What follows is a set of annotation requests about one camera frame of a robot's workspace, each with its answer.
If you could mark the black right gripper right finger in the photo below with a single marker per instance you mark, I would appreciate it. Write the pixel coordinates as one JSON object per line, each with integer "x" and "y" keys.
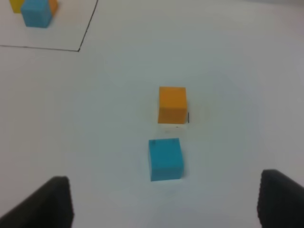
{"x": 280, "y": 201}

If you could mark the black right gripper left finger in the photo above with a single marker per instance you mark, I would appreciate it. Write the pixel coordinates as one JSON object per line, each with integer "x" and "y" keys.
{"x": 50, "y": 206}

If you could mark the template blue cube block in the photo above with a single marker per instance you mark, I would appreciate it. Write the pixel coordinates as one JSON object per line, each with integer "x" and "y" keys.
{"x": 36, "y": 13}

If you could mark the template orange cube block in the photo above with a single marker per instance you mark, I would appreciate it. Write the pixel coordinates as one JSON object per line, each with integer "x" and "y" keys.
{"x": 53, "y": 4}

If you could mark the template yellow cube block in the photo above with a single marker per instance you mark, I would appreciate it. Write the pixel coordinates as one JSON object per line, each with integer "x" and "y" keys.
{"x": 16, "y": 5}

